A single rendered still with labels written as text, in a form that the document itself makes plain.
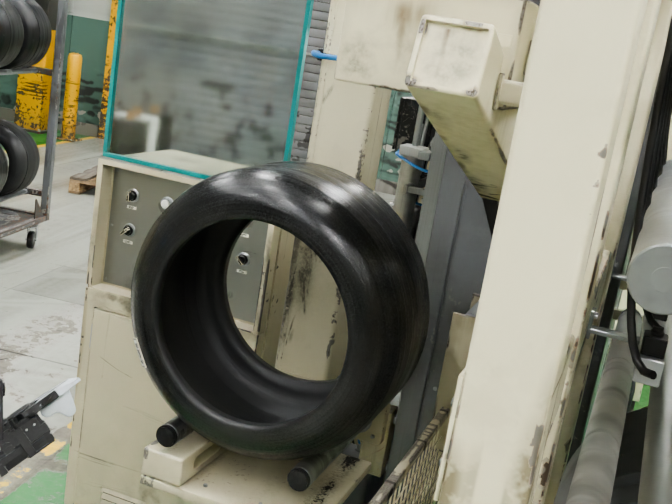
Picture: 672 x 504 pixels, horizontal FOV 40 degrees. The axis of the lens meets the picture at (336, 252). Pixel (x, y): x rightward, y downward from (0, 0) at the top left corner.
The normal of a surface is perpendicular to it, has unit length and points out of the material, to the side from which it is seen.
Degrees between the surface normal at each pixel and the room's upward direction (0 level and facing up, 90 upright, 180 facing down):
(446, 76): 72
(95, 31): 90
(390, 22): 90
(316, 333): 90
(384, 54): 90
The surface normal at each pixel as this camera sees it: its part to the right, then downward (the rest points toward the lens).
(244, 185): -0.27, -0.62
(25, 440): 0.34, -0.07
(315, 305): -0.35, 0.16
